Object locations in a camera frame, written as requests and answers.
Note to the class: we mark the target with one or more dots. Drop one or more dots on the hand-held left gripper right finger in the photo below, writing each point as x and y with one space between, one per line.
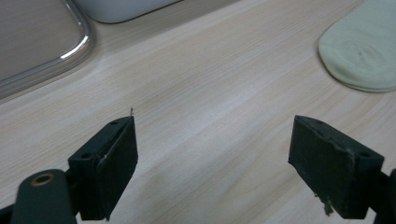
327 161

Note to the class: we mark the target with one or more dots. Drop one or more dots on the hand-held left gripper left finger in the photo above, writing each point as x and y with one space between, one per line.
109 161

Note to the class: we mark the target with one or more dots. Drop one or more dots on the pale yellow sock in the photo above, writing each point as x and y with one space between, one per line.
361 53

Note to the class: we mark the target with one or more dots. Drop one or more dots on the white divided storage box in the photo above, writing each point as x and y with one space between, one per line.
124 7

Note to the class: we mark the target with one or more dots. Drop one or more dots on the clear plastic tray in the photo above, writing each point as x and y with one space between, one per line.
34 40

